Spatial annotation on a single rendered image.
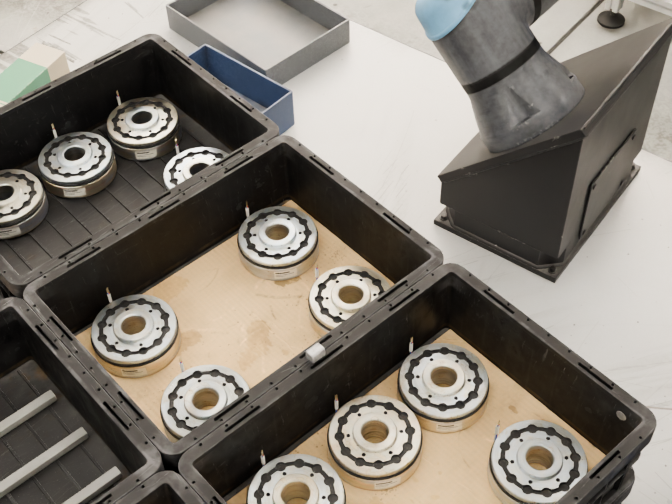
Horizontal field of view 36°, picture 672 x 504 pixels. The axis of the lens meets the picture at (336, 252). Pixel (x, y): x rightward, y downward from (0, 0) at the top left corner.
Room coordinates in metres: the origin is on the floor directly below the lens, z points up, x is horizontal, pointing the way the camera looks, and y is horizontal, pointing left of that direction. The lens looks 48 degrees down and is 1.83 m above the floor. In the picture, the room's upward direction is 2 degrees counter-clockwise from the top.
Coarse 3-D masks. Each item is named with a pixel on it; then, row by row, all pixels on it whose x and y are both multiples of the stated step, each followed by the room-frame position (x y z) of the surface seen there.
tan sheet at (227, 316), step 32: (320, 224) 0.94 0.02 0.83; (224, 256) 0.89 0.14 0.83; (320, 256) 0.88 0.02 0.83; (352, 256) 0.88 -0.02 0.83; (160, 288) 0.84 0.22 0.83; (192, 288) 0.83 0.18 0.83; (224, 288) 0.83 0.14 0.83; (256, 288) 0.83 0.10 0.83; (288, 288) 0.83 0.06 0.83; (192, 320) 0.78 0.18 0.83; (224, 320) 0.78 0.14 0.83; (256, 320) 0.78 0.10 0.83; (288, 320) 0.78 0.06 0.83; (192, 352) 0.73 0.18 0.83; (224, 352) 0.73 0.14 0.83; (256, 352) 0.73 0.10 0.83; (288, 352) 0.73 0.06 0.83; (128, 384) 0.69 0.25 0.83; (160, 384) 0.69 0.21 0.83; (160, 416) 0.65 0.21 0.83
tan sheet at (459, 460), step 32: (384, 384) 0.68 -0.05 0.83; (512, 384) 0.67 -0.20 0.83; (512, 416) 0.63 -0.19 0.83; (544, 416) 0.63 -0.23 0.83; (320, 448) 0.60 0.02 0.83; (448, 448) 0.59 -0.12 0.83; (480, 448) 0.59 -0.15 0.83; (416, 480) 0.55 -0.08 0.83; (448, 480) 0.55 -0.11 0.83; (480, 480) 0.55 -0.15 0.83
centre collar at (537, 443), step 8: (528, 440) 0.58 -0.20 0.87; (536, 440) 0.58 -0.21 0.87; (544, 440) 0.58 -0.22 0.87; (520, 448) 0.57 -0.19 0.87; (528, 448) 0.57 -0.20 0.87; (536, 448) 0.57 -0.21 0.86; (544, 448) 0.57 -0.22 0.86; (552, 448) 0.57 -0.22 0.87; (520, 456) 0.56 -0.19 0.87; (552, 456) 0.56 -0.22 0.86; (560, 456) 0.56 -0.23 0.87; (520, 464) 0.55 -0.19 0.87; (528, 464) 0.55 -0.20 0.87; (552, 464) 0.55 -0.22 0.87; (560, 464) 0.55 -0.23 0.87; (528, 472) 0.54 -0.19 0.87; (536, 472) 0.54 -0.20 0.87; (544, 472) 0.54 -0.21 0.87; (552, 472) 0.54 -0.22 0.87; (544, 480) 0.53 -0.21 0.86
